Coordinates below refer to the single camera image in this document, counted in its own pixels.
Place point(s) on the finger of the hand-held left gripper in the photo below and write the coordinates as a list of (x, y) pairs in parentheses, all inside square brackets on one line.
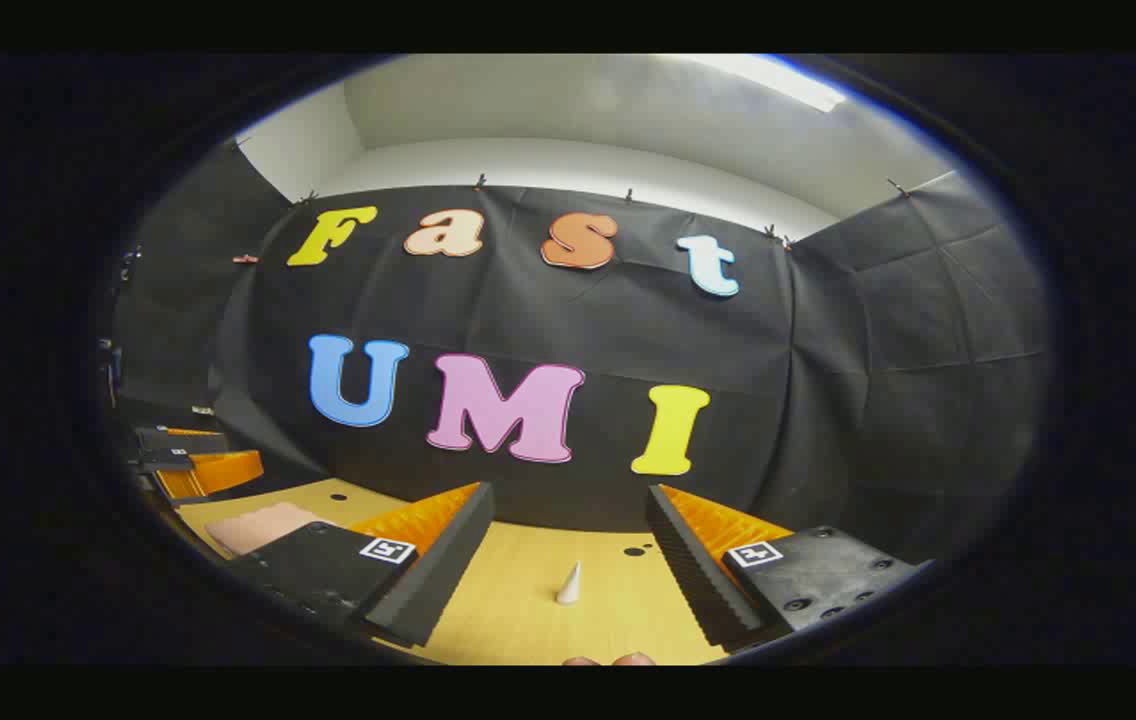
[(178, 443), (213, 472)]

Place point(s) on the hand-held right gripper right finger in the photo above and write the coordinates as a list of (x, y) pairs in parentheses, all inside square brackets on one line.
[(693, 570)]

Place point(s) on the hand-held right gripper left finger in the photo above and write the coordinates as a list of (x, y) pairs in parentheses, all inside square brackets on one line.
[(438, 570)]

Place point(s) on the pink suitcase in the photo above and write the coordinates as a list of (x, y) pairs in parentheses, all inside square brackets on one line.
[(263, 525)]

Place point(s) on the black backdrop cloth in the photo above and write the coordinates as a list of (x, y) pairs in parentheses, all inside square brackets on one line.
[(828, 400)]

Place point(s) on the ceiling light panel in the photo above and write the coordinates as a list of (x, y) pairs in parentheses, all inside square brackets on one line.
[(788, 82)]

